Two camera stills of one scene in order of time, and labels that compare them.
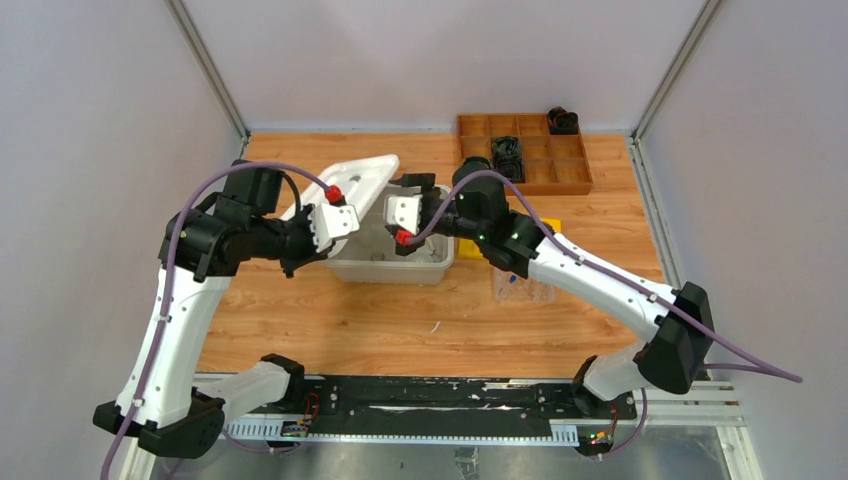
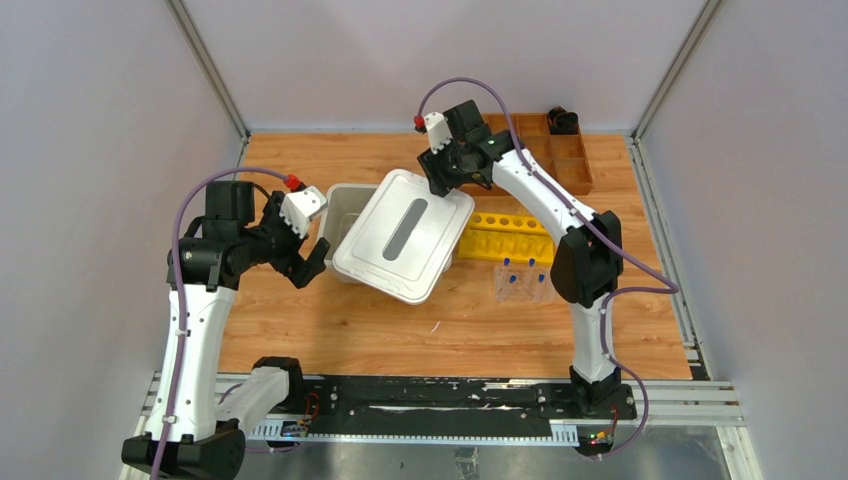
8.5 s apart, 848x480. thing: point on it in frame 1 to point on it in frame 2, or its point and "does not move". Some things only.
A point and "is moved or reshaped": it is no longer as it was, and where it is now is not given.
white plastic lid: x=356 y=181 to x=405 y=242
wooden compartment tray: x=554 y=163 does not move
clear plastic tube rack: x=524 y=289 does not move
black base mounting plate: x=441 y=406 does not move
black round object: x=562 y=122 does not move
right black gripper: x=426 y=182 to x=441 y=183
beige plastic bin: x=372 y=257 is moved or reshaped
